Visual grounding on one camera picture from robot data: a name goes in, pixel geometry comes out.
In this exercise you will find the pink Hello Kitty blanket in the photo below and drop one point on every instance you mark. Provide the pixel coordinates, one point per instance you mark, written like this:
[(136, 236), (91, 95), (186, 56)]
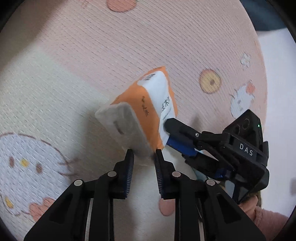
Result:
[(61, 61)]

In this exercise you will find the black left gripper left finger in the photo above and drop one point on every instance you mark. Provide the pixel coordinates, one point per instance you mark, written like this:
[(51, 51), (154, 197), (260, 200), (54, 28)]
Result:
[(86, 207)]

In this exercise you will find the pink sleeve right forearm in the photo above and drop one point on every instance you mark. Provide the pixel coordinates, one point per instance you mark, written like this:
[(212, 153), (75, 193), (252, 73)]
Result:
[(270, 223)]

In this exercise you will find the orange tissue pack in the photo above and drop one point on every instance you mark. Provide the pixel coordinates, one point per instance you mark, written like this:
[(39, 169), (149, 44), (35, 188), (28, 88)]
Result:
[(135, 118)]

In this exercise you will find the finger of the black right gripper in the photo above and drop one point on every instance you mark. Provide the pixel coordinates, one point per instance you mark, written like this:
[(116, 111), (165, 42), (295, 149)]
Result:
[(193, 157), (186, 134)]

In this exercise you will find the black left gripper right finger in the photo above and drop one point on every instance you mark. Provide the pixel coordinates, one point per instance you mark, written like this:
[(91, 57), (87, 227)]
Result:
[(202, 208)]

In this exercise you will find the person's right hand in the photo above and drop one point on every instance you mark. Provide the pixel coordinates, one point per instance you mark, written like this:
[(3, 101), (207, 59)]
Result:
[(249, 206)]

